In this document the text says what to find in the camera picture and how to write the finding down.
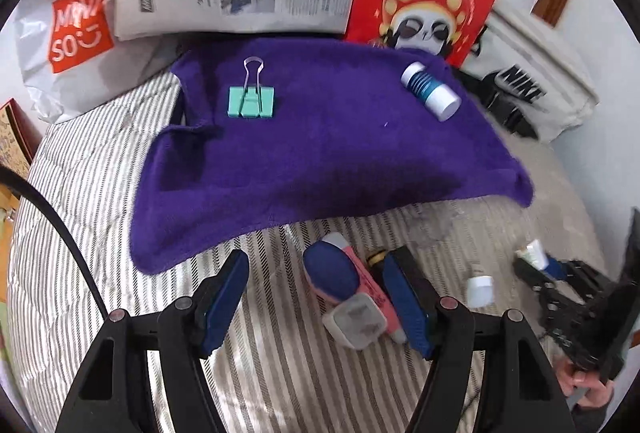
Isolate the brown patterned box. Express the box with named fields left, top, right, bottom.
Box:
left=0, top=98, right=46, bottom=194

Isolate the small green label bottle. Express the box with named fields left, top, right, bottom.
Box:
left=516, top=240, right=548, bottom=271

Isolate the black and gold tube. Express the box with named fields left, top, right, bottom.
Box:
left=365, top=250, right=388, bottom=284

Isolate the blue and white bottle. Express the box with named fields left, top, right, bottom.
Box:
left=401, top=61, right=462, bottom=122

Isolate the black strap bag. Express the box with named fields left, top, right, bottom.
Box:
left=460, top=70, right=541, bottom=141

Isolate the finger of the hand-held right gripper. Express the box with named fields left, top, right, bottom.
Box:
left=545, top=257, right=608, bottom=294
left=512, top=257, right=553, bottom=301

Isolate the purple fleece towel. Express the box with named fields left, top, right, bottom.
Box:
left=129, top=38, right=535, bottom=276

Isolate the striped bed quilt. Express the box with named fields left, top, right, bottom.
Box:
left=5, top=73, right=616, bottom=433

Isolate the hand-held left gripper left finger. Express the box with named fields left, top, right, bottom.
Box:
left=55, top=249, right=251, bottom=433

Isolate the green binder clip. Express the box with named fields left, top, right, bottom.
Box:
left=226, top=57, right=277, bottom=120

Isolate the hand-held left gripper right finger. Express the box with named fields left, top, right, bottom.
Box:
left=381, top=247, right=573, bottom=433

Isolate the white canvas tote bag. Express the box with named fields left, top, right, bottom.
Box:
left=460, top=5, right=601, bottom=144

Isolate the person's right hand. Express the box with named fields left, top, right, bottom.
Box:
left=555, top=355, right=616, bottom=411

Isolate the white plastic shopping bag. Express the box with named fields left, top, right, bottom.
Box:
left=12, top=0, right=176, bottom=124

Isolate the pink pen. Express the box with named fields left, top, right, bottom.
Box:
left=320, top=233, right=408, bottom=345

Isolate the small white round bottle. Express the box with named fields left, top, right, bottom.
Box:
left=467, top=275, right=495, bottom=309

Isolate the black cable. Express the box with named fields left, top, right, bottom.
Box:
left=0, top=165, right=111, bottom=319

